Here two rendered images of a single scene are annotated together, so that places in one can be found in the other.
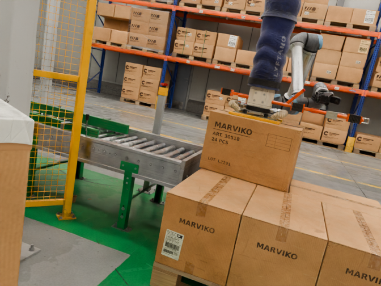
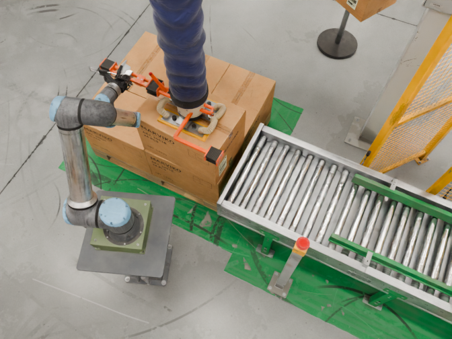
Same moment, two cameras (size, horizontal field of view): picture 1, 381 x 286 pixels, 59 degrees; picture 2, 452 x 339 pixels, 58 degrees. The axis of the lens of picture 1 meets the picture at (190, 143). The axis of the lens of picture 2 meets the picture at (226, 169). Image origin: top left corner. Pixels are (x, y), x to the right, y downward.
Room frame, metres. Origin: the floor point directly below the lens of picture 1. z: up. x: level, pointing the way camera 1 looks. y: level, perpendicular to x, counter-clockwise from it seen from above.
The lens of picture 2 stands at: (3.75, 0.06, 3.08)
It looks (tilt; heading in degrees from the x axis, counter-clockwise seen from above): 63 degrees down; 190
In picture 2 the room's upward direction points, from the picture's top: straight up
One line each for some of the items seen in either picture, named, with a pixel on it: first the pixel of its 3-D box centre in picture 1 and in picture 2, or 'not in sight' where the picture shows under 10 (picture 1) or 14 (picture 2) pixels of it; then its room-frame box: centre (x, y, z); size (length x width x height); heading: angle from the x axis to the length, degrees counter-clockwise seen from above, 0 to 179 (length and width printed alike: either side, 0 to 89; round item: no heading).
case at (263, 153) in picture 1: (253, 146); (192, 130); (2.33, -0.44, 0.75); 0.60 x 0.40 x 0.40; 70
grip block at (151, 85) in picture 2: (297, 106); (155, 87); (2.26, -0.66, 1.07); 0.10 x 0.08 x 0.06; 162
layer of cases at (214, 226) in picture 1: (280, 227); (180, 114); (1.95, -0.64, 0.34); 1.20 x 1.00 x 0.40; 73
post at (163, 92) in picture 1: (155, 141); (288, 268); (3.08, 0.33, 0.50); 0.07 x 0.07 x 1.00; 73
